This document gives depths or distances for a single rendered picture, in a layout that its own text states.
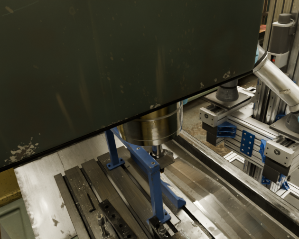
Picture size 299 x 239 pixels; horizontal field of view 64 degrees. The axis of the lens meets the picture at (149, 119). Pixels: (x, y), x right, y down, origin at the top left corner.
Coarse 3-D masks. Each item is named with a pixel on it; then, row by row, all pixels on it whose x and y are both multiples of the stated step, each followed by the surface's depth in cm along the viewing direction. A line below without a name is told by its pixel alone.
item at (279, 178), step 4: (264, 164) 139; (264, 168) 141; (268, 168) 138; (264, 172) 142; (268, 172) 139; (272, 172) 137; (276, 172) 135; (264, 176) 143; (268, 176) 140; (272, 176) 138; (276, 176) 136; (280, 176) 136; (284, 176) 140; (272, 180) 139; (276, 180) 137; (280, 180) 138
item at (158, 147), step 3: (153, 147) 91; (156, 147) 91; (159, 147) 91; (153, 150) 92; (156, 150) 91; (159, 150) 92; (162, 150) 93; (153, 153) 92; (156, 153) 92; (159, 153) 92
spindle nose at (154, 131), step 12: (168, 108) 48; (180, 108) 52; (132, 120) 49; (144, 120) 49; (156, 120) 49; (168, 120) 50; (180, 120) 53; (120, 132) 54; (132, 132) 51; (144, 132) 50; (156, 132) 50; (168, 132) 51; (144, 144) 52; (156, 144) 52
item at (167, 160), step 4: (164, 156) 92; (168, 156) 92; (172, 156) 92; (156, 160) 90; (160, 160) 90; (164, 160) 90; (168, 160) 90; (172, 160) 90; (160, 164) 88; (164, 164) 88; (168, 164) 88; (160, 168) 87
